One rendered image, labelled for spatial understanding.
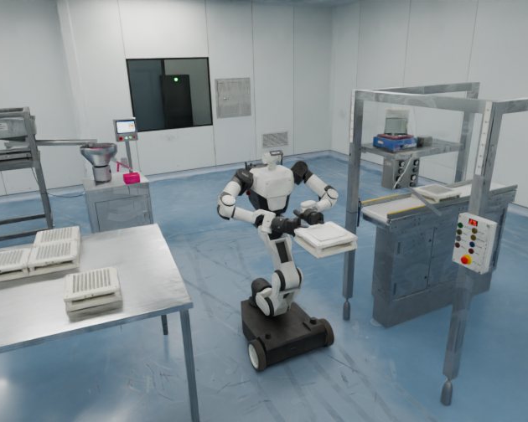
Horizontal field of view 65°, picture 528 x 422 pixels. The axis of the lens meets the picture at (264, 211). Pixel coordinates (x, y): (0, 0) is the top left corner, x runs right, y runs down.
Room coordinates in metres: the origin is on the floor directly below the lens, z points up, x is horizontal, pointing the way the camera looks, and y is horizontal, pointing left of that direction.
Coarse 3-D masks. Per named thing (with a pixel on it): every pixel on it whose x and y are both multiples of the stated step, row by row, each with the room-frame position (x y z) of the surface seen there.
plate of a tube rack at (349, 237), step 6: (330, 222) 2.18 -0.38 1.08; (300, 228) 2.11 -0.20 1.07; (342, 228) 2.09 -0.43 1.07; (300, 234) 2.03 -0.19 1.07; (306, 234) 2.02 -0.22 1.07; (348, 234) 2.00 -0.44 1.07; (354, 234) 2.00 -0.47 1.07; (306, 240) 1.98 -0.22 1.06; (312, 240) 1.94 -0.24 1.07; (318, 240) 1.94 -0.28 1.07; (330, 240) 1.94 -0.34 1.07; (336, 240) 1.93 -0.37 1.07; (342, 240) 1.94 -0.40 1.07; (348, 240) 1.95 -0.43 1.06; (318, 246) 1.88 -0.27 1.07; (324, 246) 1.89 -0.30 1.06
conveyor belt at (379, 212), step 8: (496, 184) 3.24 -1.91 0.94; (464, 192) 3.07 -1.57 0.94; (400, 200) 2.91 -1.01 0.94; (408, 200) 2.90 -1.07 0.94; (416, 200) 2.90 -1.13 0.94; (368, 208) 2.74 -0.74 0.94; (376, 208) 2.74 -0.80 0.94; (384, 208) 2.74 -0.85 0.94; (392, 208) 2.73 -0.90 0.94; (400, 208) 2.73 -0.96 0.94; (376, 216) 2.63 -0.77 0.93; (384, 216) 2.59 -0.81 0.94; (400, 216) 2.60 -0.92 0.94
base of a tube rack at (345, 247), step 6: (294, 240) 2.09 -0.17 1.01; (300, 240) 2.04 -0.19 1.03; (306, 246) 1.98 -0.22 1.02; (312, 246) 1.97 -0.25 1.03; (336, 246) 1.96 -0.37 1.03; (342, 246) 1.96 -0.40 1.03; (348, 246) 1.96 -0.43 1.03; (354, 246) 1.97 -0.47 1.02; (312, 252) 1.93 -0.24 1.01; (324, 252) 1.90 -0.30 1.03; (330, 252) 1.91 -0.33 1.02; (336, 252) 1.92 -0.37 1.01
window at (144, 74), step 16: (128, 64) 6.97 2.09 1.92; (144, 64) 7.08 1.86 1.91; (160, 64) 7.20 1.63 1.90; (176, 64) 7.32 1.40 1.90; (192, 64) 7.44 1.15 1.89; (208, 64) 7.57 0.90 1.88; (128, 80) 6.96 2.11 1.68; (144, 80) 7.07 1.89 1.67; (160, 80) 7.19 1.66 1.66; (176, 80) 7.31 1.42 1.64; (192, 80) 7.43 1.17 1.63; (208, 80) 7.56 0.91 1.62; (144, 96) 7.06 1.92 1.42; (160, 96) 7.18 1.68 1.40; (176, 96) 7.30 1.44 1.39; (192, 96) 7.42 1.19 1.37; (208, 96) 7.55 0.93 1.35; (144, 112) 7.04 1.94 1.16; (160, 112) 7.16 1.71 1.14; (176, 112) 7.29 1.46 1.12; (192, 112) 7.41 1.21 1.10; (208, 112) 7.54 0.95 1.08; (144, 128) 7.03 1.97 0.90; (160, 128) 7.15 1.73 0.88; (176, 128) 7.27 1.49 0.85
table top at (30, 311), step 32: (96, 256) 2.20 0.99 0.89; (128, 256) 2.19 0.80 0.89; (160, 256) 2.18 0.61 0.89; (0, 288) 1.86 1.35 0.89; (32, 288) 1.85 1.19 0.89; (64, 288) 1.84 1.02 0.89; (128, 288) 1.82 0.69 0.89; (160, 288) 1.82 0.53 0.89; (0, 320) 1.58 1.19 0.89; (32, 320) 1.57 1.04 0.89; (64, 320) 1.56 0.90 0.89; (96, 320) 1.56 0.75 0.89; (128, 320) 1.58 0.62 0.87; (0, 352) 1.39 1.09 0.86
